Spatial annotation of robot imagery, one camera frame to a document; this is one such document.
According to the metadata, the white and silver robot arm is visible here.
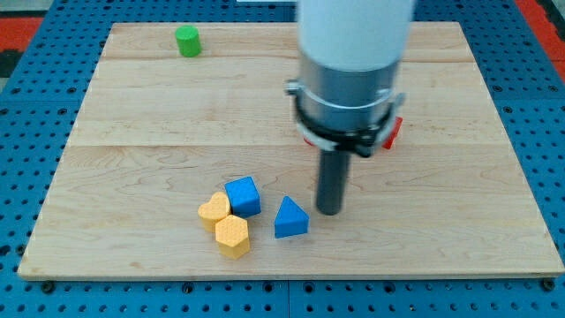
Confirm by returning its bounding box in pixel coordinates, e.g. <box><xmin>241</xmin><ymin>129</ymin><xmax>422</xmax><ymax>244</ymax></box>
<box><xmin>286</xmin><ymin>0</ymin><xmax>416</xmax><ymax>157</ymax></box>

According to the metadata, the red circle block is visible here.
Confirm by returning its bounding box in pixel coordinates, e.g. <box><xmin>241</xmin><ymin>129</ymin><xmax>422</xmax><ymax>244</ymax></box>
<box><xmin>303</xmin><ymin>137</ymin><xmax>315</xmax><ymax>147</ymax></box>

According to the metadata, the red star block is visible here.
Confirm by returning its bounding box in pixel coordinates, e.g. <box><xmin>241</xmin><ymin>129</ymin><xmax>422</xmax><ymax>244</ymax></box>
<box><xmin>381</xmin><ymin>117</ymin><xmax>403</xmax><ymax>149</ymax></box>

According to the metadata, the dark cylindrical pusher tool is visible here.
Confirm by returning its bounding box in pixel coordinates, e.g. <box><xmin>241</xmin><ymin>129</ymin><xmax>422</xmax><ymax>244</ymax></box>
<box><xmin>316</xmin><ymin>150</ymin><xmax>350</xmax><ymax>216</ymax></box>

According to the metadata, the blue cube block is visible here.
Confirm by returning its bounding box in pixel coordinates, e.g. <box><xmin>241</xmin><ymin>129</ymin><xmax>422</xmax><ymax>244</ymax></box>
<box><xmin>224</xmin><ymin>176</ymin><xmax>261</xmax><ymax>218</ymax></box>

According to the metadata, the blue triangle block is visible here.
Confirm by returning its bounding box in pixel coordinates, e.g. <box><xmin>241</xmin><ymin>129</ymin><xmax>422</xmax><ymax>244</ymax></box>
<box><xmin>274</xmin><ymin>196</ymin><xmax>310</xmax><ymax>239</ymax></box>

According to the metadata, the yellow heart block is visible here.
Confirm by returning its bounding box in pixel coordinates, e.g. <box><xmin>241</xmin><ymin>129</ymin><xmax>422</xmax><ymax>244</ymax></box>
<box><xmin>198</xmin><ymin>192</ymin><xmax>231</xmax><ymax>233</ymax></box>

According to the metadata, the yellow hexagon block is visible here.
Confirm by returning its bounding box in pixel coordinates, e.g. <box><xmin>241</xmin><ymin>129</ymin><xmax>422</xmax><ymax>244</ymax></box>
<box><xmin>215</xmin><ymin>215</ymin><xmax>251</xmax><ymax>260</ymax></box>

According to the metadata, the wooden board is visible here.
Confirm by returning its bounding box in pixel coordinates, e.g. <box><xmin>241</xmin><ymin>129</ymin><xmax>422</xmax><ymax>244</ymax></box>
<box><xmin>18</xmin><ymin>22</ymin><xmax>564</xmax><ymax>281</ymax></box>

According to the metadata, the green cylinder block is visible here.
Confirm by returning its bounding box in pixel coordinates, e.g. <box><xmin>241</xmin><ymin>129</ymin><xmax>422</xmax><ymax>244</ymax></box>
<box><xmin>175</xmin><ymin>25</ymin><xmax>202</xmax><ymax>57</ymax></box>

